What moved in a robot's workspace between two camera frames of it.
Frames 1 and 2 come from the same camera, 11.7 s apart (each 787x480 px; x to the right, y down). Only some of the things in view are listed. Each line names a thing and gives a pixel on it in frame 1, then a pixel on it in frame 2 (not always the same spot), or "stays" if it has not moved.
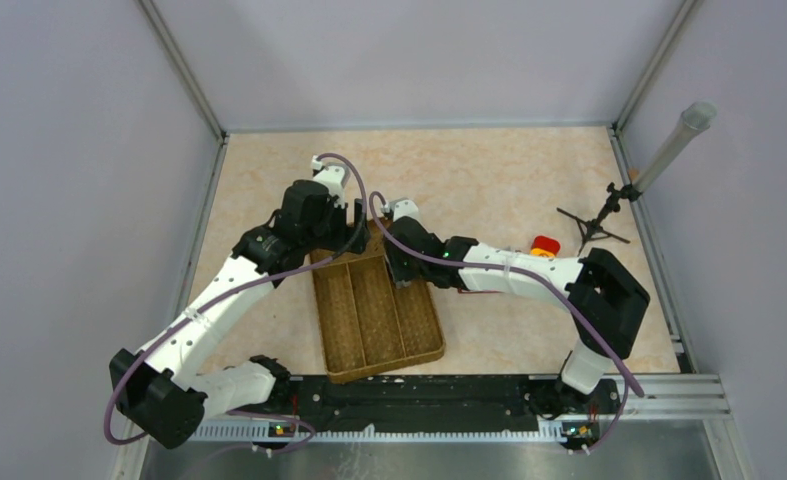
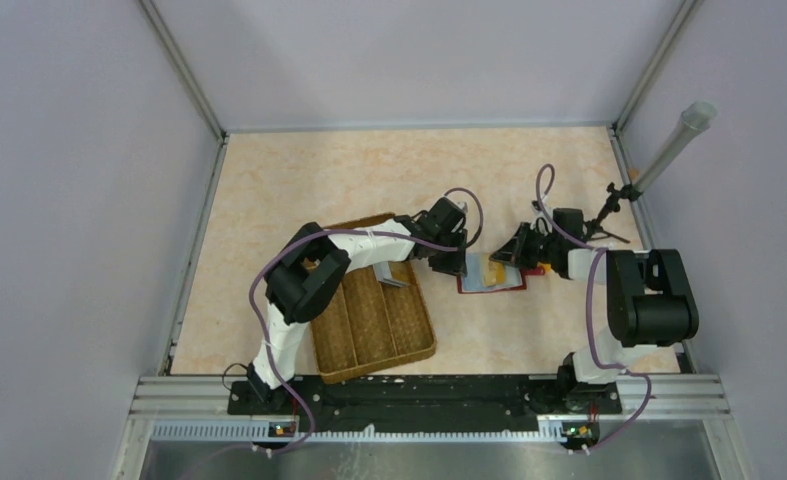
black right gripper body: (404, 271) to (542, 247)
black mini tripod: (592, 229) stays
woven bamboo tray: (367, 322) stays
